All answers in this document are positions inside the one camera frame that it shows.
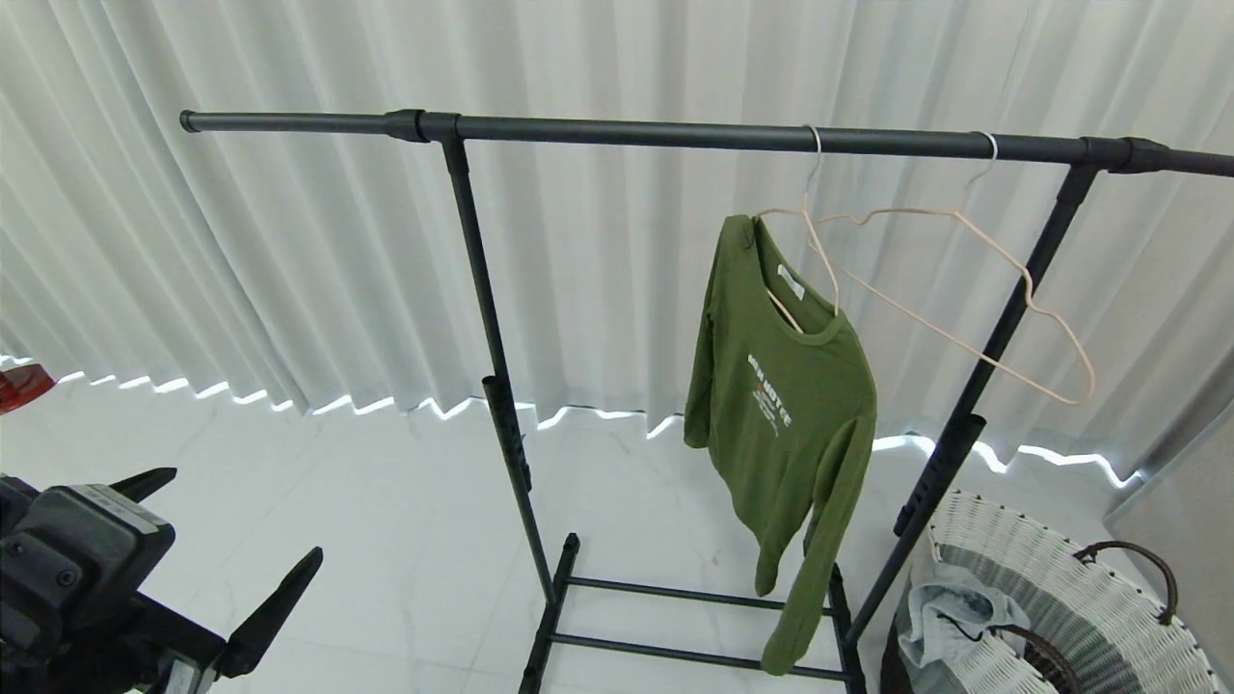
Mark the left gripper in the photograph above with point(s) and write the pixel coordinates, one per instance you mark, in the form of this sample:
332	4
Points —
154	655

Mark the green sleeveless shirt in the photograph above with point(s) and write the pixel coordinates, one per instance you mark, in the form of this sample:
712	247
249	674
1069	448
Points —
791	434

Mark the pink clothes hanger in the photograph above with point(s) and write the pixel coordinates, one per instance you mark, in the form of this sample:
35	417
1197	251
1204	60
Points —
824	260
954	214

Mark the pale grey shorts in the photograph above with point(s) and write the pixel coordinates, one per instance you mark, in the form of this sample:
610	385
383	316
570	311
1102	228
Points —
954	607

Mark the black clothes rack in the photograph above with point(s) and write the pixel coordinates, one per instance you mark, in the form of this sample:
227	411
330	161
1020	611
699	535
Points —
675	133

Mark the white laundry basket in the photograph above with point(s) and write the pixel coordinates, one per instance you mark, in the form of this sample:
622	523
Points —
1060	578

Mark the red object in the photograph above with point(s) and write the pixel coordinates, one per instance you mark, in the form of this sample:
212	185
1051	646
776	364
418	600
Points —
21	386

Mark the white curtain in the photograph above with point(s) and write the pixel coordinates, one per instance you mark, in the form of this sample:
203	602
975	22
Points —
289	241

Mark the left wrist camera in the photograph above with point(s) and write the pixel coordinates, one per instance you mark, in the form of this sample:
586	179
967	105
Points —
77	549

